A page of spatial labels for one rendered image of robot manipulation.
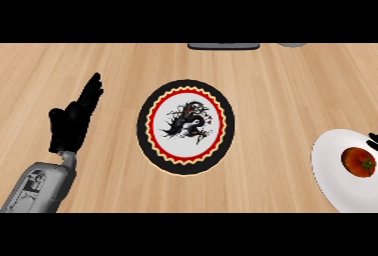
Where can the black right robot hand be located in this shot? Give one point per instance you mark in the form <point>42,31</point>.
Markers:
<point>374,141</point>

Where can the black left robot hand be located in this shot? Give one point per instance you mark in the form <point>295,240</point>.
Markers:
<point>69,130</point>

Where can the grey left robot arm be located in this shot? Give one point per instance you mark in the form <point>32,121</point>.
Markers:
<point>39,186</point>

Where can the red tomato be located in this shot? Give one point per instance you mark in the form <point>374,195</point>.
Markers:
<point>360,162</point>

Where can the plain white plate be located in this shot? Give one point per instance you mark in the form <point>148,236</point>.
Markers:
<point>335,186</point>

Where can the black-rimmed dragon print plate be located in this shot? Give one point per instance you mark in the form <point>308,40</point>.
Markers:
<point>185,126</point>

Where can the pale grey round object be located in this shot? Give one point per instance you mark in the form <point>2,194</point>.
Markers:
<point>293,44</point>

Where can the dark grey flat appliance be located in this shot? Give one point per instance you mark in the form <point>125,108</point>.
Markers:
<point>224,46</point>

